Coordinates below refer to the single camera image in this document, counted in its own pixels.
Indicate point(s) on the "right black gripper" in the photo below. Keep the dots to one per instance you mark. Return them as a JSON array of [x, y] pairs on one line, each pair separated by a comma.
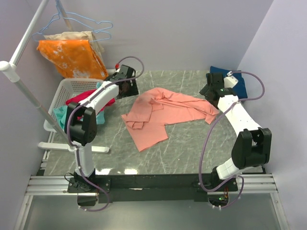
[[204, 91]]

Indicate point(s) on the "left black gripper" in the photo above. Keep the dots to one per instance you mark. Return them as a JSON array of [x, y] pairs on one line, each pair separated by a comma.
[[133, 90]]

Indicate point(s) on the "salmon pink t shirt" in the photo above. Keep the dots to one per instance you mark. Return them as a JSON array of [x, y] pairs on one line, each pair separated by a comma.
[[158, 107]]

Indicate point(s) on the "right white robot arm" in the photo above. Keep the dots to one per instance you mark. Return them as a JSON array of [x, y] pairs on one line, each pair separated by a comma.
[[252, 147]]

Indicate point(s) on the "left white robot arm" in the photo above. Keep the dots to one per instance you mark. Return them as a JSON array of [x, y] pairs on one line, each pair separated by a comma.
[[81, 124]]

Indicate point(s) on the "beige cloth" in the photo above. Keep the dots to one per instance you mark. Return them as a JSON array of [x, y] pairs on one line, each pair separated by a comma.
[[84, 35]]

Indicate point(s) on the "magenta t shirt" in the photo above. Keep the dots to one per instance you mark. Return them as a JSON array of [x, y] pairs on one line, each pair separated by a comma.
[[105, 99]]

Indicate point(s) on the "white laundry basket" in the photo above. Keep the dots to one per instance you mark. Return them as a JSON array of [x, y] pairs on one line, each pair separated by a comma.
[[67, 89]]

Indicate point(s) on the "orange white cloth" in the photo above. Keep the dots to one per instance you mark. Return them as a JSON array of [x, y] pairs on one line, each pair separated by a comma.
[[73, 58]]

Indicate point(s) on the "teal t shirt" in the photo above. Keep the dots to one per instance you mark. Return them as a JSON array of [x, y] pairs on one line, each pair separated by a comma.
[[63, 112]]

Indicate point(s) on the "wooden stick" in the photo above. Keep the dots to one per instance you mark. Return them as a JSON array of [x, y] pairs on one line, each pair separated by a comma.
[[64, 15]]

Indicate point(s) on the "black base beam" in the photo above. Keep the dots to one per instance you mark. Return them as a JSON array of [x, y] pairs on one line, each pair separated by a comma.
[[148, 187]]

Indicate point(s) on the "white clothes rack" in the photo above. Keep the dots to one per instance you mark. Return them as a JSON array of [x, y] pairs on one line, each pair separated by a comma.
[[21, 125]]

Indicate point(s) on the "blue wire hanger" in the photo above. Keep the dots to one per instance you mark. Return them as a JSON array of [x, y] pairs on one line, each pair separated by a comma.
[[40, 36], [87, 23]]

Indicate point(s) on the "aluminium rail frame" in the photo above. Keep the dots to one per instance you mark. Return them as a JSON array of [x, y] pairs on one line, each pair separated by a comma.
[[57, 186]]

